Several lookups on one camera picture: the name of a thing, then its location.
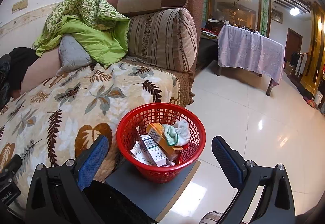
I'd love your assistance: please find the white small carton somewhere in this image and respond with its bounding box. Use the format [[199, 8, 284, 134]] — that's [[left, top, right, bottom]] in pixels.
[[130, 141, 153, 166]]

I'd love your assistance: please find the white blue medicine box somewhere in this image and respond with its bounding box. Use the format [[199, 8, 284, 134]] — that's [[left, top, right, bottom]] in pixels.
[[140, 135, 167, 167]]

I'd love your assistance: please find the grey quilted pillow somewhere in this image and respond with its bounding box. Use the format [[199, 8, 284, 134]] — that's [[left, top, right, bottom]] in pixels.
[[57, 34, 95, 75]]

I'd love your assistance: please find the red snack package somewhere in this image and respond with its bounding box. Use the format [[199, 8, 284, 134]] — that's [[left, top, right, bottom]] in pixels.
[[175, 144, 189, 164]]

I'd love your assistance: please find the brown wooden door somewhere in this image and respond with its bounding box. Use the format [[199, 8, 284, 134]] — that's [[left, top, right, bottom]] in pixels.
[[285, 28, 303, 62]]

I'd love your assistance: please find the black puffer jacket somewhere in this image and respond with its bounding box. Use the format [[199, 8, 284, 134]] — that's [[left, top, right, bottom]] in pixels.
[[0, 47, 38, 110]]

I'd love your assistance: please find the table with lilac cloth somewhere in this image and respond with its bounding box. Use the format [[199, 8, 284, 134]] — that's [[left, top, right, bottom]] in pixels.
[[217, 25, 285, 96]]

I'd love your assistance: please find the white green sock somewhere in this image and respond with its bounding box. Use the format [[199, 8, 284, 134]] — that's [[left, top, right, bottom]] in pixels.
[[162, 119, 190, 147]]

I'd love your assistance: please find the striped brown cushion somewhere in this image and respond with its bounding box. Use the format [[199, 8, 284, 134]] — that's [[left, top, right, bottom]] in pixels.
[[128, 8, 198, 72]]

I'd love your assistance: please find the orange medicine box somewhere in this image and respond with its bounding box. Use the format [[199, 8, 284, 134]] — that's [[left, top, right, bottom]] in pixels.
[[146, 123, 182, 161]]

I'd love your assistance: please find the pink sofa seat back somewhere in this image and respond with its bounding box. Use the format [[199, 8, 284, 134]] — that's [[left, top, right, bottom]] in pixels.
[[21, 47, 61, 94]]

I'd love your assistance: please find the red mesh trash basket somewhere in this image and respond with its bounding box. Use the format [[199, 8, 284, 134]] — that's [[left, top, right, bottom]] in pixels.
[[116, 103, 206, 183]]

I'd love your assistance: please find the green patterned quilt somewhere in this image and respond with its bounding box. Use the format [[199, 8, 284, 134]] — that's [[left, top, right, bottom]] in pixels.
[[33, 0, 130, 69]]

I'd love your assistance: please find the grey board under basket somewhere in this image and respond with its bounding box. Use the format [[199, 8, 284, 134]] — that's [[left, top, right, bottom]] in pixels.
[[105, 161, 201, 223]]

